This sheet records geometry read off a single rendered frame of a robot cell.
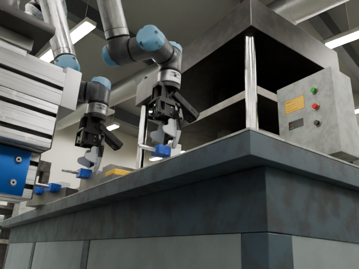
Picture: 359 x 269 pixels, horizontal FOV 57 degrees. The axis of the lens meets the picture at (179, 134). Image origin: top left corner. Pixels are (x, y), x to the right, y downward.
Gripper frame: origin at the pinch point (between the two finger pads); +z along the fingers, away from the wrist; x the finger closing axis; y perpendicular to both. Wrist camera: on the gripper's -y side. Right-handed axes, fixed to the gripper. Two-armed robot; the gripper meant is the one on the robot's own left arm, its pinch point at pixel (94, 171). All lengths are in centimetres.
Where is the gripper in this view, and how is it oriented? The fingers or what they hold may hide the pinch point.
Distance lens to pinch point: 119.6
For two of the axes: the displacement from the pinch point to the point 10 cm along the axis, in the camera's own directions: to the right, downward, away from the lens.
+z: -0.5, 9.3, -3.5
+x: 5.7, -2.6, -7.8
